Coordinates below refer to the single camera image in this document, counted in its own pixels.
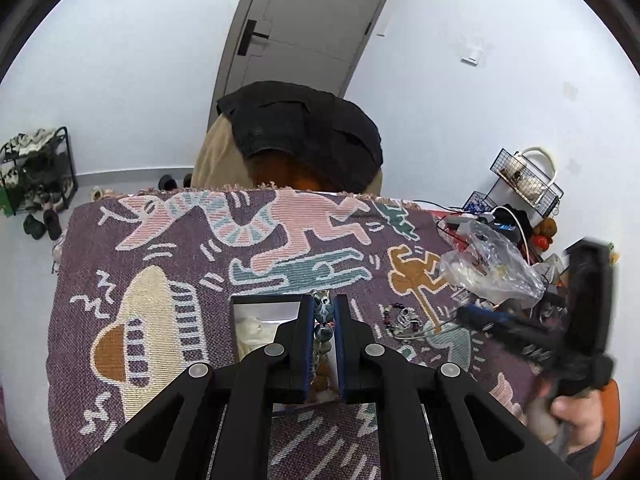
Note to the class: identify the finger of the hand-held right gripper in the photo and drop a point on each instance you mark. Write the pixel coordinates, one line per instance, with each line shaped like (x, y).
(490, 319)
(542, 352)

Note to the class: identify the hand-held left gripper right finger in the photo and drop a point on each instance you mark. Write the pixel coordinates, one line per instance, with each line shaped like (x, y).
(340, 355)

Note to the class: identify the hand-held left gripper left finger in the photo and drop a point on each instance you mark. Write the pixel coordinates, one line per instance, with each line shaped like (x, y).
(310, 360)

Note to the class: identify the white flower ornament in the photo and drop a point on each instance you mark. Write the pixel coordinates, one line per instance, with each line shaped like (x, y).
(252, 335)

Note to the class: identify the black jewelry box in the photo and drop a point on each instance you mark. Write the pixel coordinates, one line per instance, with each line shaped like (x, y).
(260, 310)

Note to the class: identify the person's right forearm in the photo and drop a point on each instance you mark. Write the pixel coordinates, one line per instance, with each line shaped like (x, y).
(585, 462)

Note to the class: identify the person's right hand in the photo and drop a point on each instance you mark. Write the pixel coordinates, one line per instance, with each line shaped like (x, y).
(577, 420)

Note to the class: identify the clear plastic bag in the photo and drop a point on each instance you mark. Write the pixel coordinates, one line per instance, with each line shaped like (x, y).
(495, 265)

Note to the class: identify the brown plush toy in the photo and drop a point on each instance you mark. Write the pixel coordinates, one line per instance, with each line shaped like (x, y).
(545, 232)

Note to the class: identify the orange object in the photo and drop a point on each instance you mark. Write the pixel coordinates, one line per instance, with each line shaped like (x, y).
(611, 420)

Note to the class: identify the black cloth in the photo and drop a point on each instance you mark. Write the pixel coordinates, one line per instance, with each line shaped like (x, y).
(517, 216)

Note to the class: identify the white handbag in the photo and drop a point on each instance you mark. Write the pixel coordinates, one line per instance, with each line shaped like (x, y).
(530, 188)

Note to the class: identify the printed woven blanket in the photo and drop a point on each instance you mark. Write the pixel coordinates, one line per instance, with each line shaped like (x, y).
(150, 360)

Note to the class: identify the black jacket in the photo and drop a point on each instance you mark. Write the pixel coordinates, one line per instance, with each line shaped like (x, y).
(300, 125)

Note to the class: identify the beige slipper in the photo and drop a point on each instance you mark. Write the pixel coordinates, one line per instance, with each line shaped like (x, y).
(102, 193)

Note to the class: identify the black shoe rack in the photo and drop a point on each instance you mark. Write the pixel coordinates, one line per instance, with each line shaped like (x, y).
(35, 180)

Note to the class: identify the grey door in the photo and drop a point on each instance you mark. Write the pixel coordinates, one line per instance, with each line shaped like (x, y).
(310, 20)

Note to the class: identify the green bag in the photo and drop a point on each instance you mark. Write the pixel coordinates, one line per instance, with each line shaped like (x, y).
(5, 202)

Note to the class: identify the white grey sneaker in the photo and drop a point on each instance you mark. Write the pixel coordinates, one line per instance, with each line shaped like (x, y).
(15, 146)
(41, 139)

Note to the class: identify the white light switch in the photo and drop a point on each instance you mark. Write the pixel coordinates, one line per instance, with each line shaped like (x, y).
(472, 56)

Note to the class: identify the small white wall plate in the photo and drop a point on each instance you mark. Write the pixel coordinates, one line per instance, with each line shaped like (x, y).
(382, 28)

